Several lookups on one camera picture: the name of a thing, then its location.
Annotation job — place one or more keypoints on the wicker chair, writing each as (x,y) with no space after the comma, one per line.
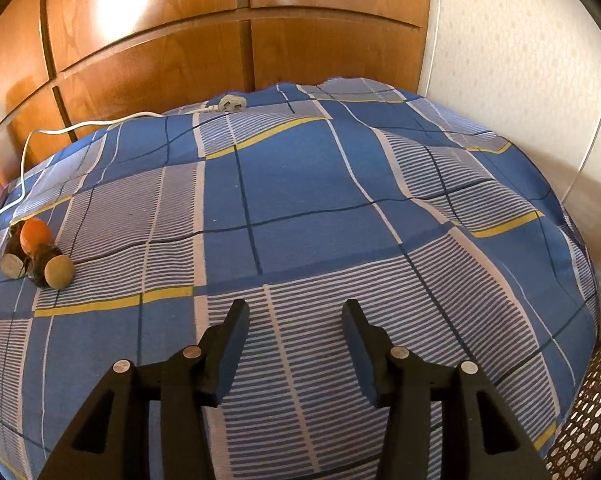
(590,420)

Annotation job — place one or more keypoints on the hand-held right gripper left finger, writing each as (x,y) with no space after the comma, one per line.
(230,360)

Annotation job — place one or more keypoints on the dark water chestnut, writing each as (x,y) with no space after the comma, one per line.
(13,235)
(43,262)

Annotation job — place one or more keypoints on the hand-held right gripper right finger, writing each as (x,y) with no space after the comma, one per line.
(363,365)

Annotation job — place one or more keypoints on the orange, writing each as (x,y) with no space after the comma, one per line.
(34,234)

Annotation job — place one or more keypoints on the cut taro root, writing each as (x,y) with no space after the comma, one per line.
(13,265)

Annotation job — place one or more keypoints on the blue plaid cloth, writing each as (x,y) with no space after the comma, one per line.
(305,200)

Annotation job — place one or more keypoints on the round brown fruit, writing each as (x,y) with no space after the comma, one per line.
(60,272)

